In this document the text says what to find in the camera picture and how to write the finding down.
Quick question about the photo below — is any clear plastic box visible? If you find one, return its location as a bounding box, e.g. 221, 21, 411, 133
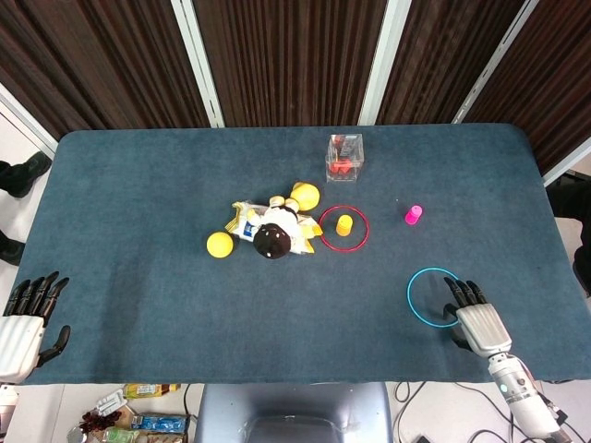
325, 133, 364, 184

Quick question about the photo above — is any blue table cloth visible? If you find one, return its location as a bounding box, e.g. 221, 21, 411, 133
21, 123, 584, 385

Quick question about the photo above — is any dark red packet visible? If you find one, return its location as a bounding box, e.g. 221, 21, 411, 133
78, 409, 122, 433

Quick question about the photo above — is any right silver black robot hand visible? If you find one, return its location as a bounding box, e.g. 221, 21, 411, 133
441, 275, 513, 359

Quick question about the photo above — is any green snack packet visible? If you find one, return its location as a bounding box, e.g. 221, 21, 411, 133
102, 426, 140, 443

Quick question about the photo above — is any white partition post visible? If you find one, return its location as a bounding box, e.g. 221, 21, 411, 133
169, 0, 226, 129
357, 0, 413, 126
451, 0, 540, 125
539, 147, 591, 188
0, 82, 59, 158

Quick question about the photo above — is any person in dark trousers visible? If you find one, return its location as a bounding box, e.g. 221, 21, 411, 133
544, 170, 591, 299

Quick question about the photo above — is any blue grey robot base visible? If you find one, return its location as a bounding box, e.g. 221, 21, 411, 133
193, 381, 393, 443

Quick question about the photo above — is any blue ring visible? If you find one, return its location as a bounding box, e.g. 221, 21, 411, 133
405, 266, 465, 329

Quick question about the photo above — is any yellow ball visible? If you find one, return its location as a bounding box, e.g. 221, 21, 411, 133
206, 231, 236, 257
290, 182, 321, 212

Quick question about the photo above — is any red ring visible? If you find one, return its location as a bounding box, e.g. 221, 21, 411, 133
318, 204, 371, 253

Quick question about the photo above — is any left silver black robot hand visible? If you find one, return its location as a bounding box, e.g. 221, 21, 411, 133
0, 270, 73, 385

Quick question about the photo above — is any brown ribbed partition panel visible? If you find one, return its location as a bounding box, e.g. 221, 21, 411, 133
464, 0, 591, 176
192, 0, 389, 129
0, 0, 211, 142
376, 0, 527, 126

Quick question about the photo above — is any blue snack packet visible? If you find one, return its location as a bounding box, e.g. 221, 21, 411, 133
130, 413, 191, 435

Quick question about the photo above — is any black shoe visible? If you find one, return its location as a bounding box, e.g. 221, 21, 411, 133
0, 150, 53, 199
0, 229, 26, 267

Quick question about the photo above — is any white yellow snack bag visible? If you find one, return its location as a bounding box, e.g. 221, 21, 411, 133
224, 199, 324, 256

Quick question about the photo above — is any yellow snack packet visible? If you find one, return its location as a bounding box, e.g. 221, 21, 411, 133
122, 382, 182, 401

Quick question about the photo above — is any white plastic part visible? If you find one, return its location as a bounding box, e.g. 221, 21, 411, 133
94, 389, 129, 416

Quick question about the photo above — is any white plush astronaut black face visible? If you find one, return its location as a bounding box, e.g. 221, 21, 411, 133
244, 194, 306, 260

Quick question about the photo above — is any red toy in clear box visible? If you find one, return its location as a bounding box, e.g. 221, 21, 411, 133
328, 159, 355, 179

